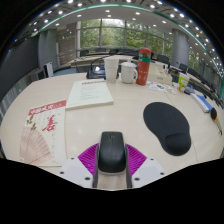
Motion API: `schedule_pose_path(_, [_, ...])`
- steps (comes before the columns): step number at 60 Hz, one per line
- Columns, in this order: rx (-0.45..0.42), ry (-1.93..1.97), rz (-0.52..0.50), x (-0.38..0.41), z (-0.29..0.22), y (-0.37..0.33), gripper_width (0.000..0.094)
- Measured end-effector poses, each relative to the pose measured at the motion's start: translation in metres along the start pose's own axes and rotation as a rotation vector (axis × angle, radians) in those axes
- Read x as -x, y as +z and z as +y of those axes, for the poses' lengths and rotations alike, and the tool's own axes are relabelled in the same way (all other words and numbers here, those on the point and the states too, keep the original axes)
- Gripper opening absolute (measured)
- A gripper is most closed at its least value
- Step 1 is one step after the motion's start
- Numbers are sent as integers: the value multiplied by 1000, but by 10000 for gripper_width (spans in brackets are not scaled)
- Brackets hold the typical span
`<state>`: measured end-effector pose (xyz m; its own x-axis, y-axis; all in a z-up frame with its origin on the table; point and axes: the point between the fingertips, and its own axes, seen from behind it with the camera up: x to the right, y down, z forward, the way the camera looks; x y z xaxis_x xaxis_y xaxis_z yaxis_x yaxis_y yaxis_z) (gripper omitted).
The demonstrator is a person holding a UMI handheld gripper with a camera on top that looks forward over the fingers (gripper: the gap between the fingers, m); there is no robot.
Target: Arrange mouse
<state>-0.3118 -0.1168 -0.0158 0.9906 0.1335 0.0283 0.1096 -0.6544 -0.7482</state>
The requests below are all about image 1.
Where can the group of round ceiling lights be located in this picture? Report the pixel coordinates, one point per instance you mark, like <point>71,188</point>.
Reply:
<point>106,10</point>

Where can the white cardboard box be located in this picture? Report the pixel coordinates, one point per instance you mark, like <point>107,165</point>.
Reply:
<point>161,77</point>

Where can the white standing panel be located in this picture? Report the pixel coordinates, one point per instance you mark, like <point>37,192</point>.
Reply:
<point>49,69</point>

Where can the stack of white paper cups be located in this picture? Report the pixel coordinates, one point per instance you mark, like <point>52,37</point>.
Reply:
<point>111,70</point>

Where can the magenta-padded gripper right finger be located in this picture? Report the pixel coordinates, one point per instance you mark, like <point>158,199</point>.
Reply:
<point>148,170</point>

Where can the black gooseneck conference microphone unit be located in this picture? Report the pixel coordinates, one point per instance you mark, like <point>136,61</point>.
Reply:
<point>96,72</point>
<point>189,90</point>

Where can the group of dark office chairs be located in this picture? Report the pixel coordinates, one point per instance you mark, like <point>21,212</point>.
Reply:
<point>163,59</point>

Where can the white lidded ceramic mug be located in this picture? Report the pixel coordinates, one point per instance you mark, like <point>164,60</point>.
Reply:
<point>128,73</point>

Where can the red bottle with green band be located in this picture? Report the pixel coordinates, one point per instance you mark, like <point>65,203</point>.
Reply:
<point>143,66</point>

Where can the red and white fan-print poster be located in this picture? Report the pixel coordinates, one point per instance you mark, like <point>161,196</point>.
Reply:
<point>45,133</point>

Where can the long curved conference table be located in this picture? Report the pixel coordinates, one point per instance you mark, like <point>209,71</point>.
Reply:
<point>96,60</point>

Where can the black computer mouse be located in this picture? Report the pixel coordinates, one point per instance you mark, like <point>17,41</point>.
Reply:
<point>111,151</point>

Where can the green-printed paper cup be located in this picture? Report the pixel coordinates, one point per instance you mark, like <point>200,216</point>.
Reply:
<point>183,83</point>

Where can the blue and white book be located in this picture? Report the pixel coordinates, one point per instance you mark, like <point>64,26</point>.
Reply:
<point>201,101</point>

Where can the colourful sticker sheet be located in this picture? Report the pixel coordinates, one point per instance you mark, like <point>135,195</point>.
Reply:
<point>161,87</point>

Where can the white printed paper document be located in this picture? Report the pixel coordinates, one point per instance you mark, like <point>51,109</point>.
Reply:
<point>89,94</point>

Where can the black mouse pad with wrist rest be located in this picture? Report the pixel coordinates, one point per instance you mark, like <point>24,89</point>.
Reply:
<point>165,123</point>

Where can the black and yellow handheld microphone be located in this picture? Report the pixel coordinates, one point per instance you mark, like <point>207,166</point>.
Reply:
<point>214,115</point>

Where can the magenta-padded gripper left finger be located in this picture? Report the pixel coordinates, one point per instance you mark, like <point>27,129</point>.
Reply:
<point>75,170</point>

